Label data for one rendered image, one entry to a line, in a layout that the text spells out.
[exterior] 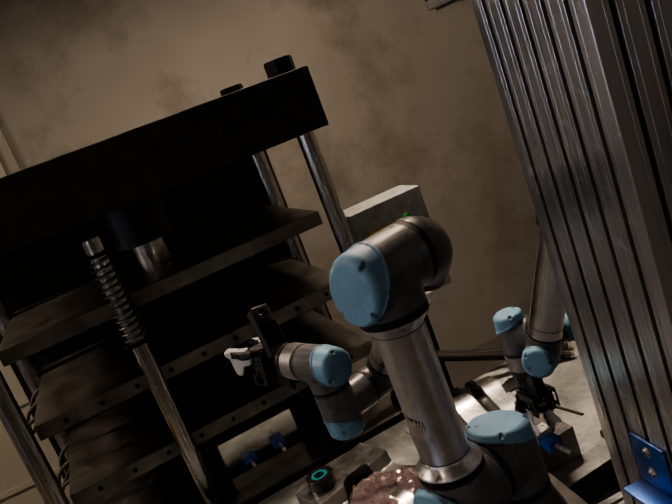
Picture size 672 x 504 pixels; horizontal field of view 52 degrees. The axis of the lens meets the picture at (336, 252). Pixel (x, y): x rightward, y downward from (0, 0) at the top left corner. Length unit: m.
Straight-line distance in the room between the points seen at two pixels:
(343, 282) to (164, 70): 3.12
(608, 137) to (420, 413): 0.52
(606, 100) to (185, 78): 3.37
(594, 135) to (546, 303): 0.68
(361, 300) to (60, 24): 3.28
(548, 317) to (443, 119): 2.99
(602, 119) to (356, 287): 0.41
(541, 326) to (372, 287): 0.62
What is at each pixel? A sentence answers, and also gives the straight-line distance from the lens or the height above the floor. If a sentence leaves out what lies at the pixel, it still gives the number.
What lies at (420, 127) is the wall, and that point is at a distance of 4.36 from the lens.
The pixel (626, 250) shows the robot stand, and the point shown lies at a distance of 0.95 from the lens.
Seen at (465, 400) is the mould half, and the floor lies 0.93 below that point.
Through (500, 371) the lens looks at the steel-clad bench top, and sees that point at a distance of 2.52.
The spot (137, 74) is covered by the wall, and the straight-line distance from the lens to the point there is 4.06.
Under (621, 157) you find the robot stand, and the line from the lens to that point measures 0.89.
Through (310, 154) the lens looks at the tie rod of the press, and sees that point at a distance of 2.28.
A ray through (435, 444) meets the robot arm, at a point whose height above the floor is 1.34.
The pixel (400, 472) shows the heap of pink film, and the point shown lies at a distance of 1.93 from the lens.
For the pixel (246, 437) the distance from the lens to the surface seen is 2.42.
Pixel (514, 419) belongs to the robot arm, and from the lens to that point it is 1.31.
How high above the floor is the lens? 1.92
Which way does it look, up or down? 13 degrees down
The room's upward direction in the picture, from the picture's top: 21 degrees counter-clockwise
